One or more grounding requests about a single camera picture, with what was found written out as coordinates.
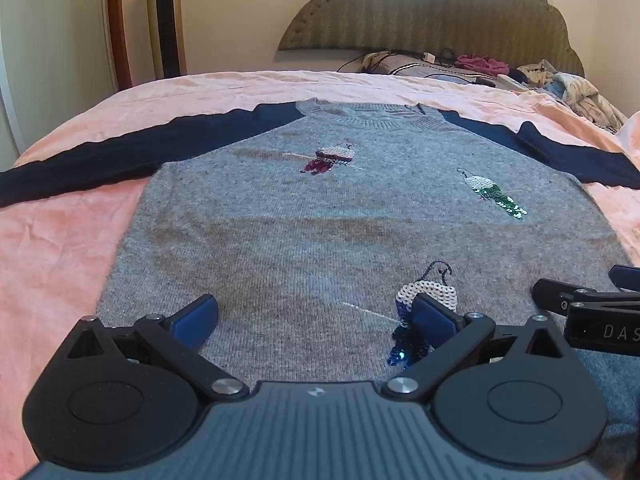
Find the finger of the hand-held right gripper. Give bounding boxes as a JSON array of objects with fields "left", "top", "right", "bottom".
[
  {"left": 532, "top": 279, "right": 640, "bottom": 316},
  {"left": 609, "top": 266, "right": 640, "bottom": 292}
]

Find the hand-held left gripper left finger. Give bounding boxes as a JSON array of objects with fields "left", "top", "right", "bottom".
[{"left": 65, "top": 294, "right": 250, "bottom": 403}]

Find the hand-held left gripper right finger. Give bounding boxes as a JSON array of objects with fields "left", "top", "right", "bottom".
[{"left": 382, "top": 294, "right": 568, "bottom": 403}]

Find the grey sweater with navy sleeves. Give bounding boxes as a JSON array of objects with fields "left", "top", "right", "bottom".
[{"left": 0, "top": 97, "right": 640, "bottom": 466}]

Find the pile of light clothes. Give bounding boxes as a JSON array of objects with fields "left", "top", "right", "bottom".
[{"left": 517, "top": 59, "right": 628, "bottom": 133}]

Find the pink bed sheet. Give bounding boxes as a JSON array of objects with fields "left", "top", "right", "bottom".
[{"left": 0, "top": 70, "right": 640, "bottom": 480}]

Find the magenta cloth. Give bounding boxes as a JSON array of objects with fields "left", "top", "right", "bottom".
[{"left": 455, "top": 54, "right": 511, "bottom": 77}]

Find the patterned pillow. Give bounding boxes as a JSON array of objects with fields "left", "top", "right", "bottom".
[{"left": 362, "top": 51, "right": 496, "bottom": 83}]

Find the white wardrobe with flower decal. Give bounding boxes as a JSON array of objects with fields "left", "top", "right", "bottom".
[{"left": 0, "top": 0, "right": 118, "bottom": 171}]

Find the gold tower fan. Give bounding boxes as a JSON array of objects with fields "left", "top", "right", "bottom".
[{"left": 145, "top": 0, "right": 188, "bottom": 81}]

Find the olive upholstered headboard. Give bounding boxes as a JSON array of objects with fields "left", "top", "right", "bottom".
[{"left": 277, "top": 0, "right": 586, "bottom": 78}]

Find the brown wooden frame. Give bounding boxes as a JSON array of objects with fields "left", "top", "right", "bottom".
[{"left": 105, "top": 0, "right": 133, "bottom": 92}]

